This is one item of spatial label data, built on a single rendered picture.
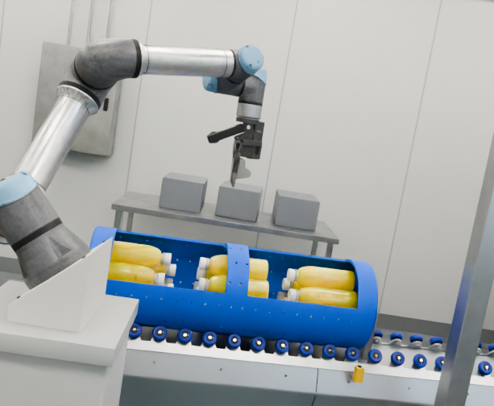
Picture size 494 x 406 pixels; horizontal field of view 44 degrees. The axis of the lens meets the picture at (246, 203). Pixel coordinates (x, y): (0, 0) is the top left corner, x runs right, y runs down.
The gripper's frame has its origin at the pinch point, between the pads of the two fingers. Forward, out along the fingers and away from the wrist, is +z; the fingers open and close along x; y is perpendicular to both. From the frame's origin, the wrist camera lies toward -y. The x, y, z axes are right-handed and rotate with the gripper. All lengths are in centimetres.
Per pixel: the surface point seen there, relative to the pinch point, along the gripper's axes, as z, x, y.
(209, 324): 41.4, -12.0, -1.3
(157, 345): 50, -12, -16
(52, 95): -16, 305, -122
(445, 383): 44, -32, 64
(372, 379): 54, -10, 52
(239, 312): 36.3, -13.9, 7.0
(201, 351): 50, -12, -2
